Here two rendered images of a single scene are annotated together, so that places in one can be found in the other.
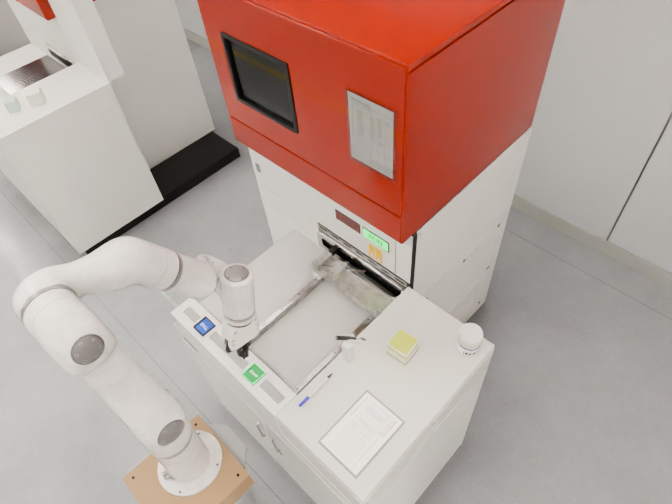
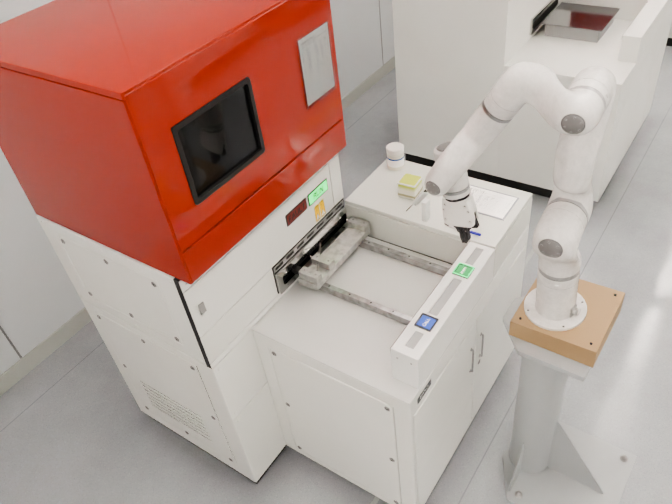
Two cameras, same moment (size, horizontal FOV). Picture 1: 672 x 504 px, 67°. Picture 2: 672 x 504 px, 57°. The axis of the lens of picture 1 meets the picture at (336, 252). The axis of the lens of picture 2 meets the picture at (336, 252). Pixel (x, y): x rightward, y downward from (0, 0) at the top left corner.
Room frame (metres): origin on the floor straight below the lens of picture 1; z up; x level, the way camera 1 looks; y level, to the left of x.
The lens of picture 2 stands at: (1.39, 1.69, 2.40)
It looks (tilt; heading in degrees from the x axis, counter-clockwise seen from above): 41 degrees down; 261
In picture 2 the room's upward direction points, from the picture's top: 8 degrees counter-clockwise
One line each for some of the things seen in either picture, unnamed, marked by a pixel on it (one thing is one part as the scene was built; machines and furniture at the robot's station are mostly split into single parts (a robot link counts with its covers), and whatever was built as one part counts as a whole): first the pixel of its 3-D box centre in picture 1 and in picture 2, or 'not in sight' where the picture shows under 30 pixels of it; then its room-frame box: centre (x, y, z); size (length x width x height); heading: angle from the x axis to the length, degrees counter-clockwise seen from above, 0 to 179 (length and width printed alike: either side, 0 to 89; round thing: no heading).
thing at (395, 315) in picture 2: (291, 303); (360, 301); (1.08, 0.19, 0.84); 0.50 x 0.02 x 0.03; 131
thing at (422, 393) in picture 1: (388, 389); (436, 211); (0.67, -0.12, 0.89); 0.62 x 0.35 x 0.14; 131
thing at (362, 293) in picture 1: (352, 286); (335, 255); (1.11, -0.05, 0.87); 0.36 x 0.08 x 0.03; 41
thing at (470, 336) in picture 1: (469, 340); (395, 156); (0.75, -0.37, 1.01); 0.07 x 0.07 x 0.10
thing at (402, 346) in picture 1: (402, 347); (410, 186); (0.76, -0.17, 1.00); 0.07 x 0.07 x 0.07; 45
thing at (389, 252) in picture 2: (343, 346); (398, 255); (0.88, 0.01, 0.84); 0.50 x 0.02 x 0.03; 131
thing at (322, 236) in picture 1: (359, 265); (313, 248); (1.18, -0.08, 0.89); 0.44 x 0.02 x 0.10; 41
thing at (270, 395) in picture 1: (234, 360); (446, 310); (0.84, 0.38, 0.89); 0.55 x 0.09 x 0.14; 41
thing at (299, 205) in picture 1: (326, 218); (275, 249); (1.32, 0.02, 1.02); 0.82 x 0.03 x 0.40; 41
